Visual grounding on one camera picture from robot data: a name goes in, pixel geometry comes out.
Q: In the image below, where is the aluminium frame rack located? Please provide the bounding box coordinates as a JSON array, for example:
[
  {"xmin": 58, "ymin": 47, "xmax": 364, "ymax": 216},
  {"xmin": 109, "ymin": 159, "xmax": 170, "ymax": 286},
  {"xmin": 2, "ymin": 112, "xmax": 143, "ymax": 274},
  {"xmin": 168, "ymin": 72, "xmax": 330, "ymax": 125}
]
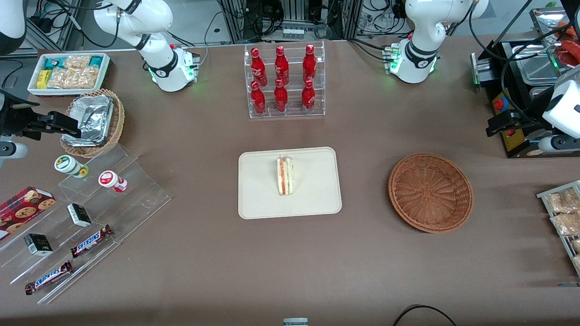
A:
[{"xmin": 217, "ymin": 0, "xmax": 363, "ymax": 43}]

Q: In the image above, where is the red lid yogurt cup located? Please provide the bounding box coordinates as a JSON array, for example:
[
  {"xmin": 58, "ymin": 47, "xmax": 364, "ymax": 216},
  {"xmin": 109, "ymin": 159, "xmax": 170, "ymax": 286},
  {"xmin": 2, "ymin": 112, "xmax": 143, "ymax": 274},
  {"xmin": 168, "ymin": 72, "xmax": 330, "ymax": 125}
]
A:
[{"xmin": 98, "ymin": 170, "xmax": 128, "ymax": 193}]

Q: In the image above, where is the triangle sandwich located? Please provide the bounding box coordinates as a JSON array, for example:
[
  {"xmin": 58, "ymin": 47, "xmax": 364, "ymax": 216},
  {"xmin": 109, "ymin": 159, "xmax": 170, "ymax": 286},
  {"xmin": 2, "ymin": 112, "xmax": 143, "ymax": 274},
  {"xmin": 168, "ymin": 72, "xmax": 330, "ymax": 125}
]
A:
[{"xmin": 276, "ymin": 155, "xmax": 295, "ymax": 196}]

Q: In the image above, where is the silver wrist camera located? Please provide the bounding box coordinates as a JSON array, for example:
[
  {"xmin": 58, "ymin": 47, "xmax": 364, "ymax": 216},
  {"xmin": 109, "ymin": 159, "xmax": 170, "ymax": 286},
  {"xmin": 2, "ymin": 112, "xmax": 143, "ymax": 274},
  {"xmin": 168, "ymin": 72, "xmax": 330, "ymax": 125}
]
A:
[
  {"xmin": 538, "ymin": 135, "xmax": 580, "ymax": 154},
  {"xmin": 0, "ymin": 141, "xmax": 29, "ymax": 160}
]

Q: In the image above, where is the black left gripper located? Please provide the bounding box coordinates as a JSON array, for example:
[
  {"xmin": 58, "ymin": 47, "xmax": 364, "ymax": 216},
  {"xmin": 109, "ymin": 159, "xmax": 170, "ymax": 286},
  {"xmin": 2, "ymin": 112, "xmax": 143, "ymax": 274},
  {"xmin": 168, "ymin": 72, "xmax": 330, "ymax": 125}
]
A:
[{"xmin": 486, "ymin": 97, "xmax": 551, "ymax": 137}]

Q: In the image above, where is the steel food pan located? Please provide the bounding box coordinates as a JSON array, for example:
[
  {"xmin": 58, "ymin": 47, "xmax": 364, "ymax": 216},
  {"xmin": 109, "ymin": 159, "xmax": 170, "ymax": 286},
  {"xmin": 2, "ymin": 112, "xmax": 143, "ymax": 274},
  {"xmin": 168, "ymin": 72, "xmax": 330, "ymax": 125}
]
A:
[
  {"xmin": 503, "ymin": 43, "xmax": 560, "ymax": 84},
  {"xmin": 529, "ymin": 7, "xmax": 580, "ymax": 43}
]

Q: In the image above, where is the red cola bottle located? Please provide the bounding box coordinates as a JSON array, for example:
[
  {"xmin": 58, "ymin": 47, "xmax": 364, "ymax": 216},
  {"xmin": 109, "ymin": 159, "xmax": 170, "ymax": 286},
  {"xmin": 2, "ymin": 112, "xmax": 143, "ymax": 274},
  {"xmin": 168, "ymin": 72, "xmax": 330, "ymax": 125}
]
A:
[
  {"xmin": 303, "ymin": 44, "xmax": 317, "ymax": 84},
  {"xmin": 251, "ymin": 48, "xmax": 268, "ymax": 86},
  {"xmin": 274, "ymin": 79, "xmax": 288, "ymax": 113},
  {"xmin": 275, "ymin": 45, "xmax": 290, "ymax": 86},
  {"xmin": 301, "ymin": 79, "xmax": 316, "ymax": 114},
  {"xmin": 251, "ymin": 81, "xmax": 266, "ymax": 115}
]

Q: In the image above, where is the shallow round brown wicker basket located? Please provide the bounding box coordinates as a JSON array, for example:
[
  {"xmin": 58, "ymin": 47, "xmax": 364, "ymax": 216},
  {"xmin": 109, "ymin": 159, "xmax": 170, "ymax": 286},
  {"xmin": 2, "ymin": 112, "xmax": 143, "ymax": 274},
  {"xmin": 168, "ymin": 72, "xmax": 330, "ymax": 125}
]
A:
[{"xmin": 388, "ymin": 153, "xmax": 474, "ymax": 234}]

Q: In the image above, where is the white rectangular snack bin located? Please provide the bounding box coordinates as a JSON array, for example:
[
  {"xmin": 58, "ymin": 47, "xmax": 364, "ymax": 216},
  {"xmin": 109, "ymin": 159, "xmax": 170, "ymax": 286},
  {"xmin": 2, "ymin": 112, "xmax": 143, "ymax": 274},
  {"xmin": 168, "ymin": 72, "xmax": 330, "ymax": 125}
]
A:
[{"xmin": 27, "ymin": 53, "xmax": 111, "ymax": 96}]

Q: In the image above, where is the clear acrylic bottle rack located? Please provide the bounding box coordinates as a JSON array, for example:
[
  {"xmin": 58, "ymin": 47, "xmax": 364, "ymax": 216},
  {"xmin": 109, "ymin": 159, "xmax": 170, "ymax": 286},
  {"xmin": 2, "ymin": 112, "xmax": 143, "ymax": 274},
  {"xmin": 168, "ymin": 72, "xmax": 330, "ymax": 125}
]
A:
[{"xmin": 244, "ymin": 41, "xmax": 326, "ymax": 119}]

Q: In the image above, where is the black cable loop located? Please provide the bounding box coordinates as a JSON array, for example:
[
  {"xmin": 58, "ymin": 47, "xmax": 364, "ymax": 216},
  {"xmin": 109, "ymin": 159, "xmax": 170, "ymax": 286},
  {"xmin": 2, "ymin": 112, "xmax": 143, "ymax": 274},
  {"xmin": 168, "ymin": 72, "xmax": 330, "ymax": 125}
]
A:
[{"xmin": 392, "ymin": 305, "xmax": 458, "ymax": 326}]

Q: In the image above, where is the black food warmer cabinet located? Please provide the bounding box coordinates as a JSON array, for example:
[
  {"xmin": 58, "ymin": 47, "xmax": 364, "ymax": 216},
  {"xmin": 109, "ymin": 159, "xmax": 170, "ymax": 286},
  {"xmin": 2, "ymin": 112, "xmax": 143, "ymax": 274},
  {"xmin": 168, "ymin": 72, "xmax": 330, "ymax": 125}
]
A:
[{"xmin": 471, "ymin": 7, "xmax": 580, "ymax": 159}]

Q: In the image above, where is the clear acrylic stepped display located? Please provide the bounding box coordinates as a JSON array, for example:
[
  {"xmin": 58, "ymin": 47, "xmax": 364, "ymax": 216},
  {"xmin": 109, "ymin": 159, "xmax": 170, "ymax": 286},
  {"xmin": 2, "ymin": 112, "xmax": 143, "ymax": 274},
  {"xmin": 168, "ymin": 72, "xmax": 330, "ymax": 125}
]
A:
[{"xmin": 0, "ymin": 144, "xmax": 172, "ymax": 305}]

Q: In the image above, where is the red cookie box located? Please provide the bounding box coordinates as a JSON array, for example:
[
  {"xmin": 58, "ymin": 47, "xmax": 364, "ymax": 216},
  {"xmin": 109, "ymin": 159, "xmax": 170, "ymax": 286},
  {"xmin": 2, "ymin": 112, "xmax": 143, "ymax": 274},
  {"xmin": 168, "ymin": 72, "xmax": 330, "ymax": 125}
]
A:
[{"xmin": 0, "ymin": 186, "xmax": 57, "ymax": 240}]

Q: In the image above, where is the deep tan wicker basket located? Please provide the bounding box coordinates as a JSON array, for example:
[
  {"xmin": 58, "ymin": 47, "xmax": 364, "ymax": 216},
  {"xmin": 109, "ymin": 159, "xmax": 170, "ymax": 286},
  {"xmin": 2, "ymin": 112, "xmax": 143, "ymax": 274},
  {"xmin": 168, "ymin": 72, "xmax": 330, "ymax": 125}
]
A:
[{"xmin": 60, "ymin": 89, "xmax": 125, "ymax": 158}]

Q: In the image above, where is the silver box with green light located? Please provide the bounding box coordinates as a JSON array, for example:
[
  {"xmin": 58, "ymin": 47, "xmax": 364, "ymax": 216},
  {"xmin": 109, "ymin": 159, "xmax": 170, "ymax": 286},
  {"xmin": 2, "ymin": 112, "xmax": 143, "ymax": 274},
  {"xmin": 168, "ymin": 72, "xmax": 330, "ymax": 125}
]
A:
[{"xmin": 470, "ymin": 52, "xmax": 494, "ymax": 86}]

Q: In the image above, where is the brown Snickers bar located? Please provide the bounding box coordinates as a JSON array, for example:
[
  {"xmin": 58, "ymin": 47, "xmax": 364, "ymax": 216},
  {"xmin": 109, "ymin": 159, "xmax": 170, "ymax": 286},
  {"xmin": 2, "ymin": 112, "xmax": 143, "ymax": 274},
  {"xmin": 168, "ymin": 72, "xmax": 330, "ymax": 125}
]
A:
[
  {"xmin": 25, "ymin": 260, "xmax": 73, "ymax": 296},
  {"xmin": 70, "ymin": 225, "xmax": 114, "ymax": 259}
]

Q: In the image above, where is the beige plastic tray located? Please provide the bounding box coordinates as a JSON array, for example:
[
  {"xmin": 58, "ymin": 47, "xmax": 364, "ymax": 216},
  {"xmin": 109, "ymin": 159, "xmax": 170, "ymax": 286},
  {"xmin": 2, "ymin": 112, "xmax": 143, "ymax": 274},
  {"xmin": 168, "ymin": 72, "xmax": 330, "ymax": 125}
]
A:
[{"xmin": 238, "ymin": 147, "xmax": 343, "ymax": 220}]

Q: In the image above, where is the aluminium foil container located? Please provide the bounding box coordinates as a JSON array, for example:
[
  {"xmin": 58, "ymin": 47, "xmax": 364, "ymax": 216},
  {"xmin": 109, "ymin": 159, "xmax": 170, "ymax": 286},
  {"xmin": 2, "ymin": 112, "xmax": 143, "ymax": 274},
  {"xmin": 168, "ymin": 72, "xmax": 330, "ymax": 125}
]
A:
[{"xmin": 61, "ymin": 94, "xmax": 115, "ymax": 147}]

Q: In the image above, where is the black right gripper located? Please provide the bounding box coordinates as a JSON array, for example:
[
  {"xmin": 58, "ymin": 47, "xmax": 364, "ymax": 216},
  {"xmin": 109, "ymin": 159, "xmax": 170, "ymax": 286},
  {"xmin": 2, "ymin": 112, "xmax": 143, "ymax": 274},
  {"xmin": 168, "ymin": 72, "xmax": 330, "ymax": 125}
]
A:
[{"xmin": 0, "ymin": 90, "xmax": 82, "ymax": 139}]

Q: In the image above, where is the clear rice cracker bag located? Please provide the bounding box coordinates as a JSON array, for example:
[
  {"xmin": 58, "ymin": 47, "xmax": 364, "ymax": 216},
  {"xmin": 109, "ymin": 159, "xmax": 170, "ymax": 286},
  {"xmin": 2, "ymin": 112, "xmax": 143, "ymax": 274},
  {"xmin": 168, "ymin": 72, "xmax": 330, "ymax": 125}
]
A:
[
  {"xmin": 63, "ymin": 55, "xmax": 92, "ymax": 69},
  {"xmin": 48, "ymin": 67, "xmax": 99, "ymax": 89}
]

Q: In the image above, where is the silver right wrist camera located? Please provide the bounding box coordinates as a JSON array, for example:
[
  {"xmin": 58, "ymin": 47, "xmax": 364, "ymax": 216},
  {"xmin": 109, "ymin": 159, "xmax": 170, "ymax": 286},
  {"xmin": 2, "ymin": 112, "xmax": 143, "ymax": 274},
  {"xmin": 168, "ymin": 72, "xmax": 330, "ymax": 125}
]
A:
[{"xmin": 0, "ymin": 141, "xmax": 29, "ymax": 160}]

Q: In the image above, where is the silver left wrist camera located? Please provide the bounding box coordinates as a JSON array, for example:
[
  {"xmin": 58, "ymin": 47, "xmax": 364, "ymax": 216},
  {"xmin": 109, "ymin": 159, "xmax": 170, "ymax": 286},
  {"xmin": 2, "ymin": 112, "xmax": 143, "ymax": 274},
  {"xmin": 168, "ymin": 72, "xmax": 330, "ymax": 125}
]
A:
[{"xmin": 538, "ymin": 135, "xmax": 580, "ymax": 154}]

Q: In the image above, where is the small black box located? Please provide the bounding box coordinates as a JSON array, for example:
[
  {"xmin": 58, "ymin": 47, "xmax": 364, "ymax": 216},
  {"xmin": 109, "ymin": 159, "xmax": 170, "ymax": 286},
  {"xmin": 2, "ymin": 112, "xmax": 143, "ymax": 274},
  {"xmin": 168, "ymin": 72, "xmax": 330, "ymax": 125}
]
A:
[
  {"xmin": 24, "ymin": 233, "xmax": 53, "ymax": 257},
  {"xmin": 67, "ymin": 203, "xmax": 92, "ymax": 228}
]

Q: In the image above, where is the green lid yogurt cup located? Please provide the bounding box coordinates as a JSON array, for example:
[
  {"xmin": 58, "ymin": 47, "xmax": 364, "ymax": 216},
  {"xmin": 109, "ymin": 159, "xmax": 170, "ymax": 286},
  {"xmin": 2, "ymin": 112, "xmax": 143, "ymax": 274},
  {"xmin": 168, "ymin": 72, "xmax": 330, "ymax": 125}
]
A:
[{"xmin": 54, "ymin": 155, "xmax": 89, "ymax": 178}]

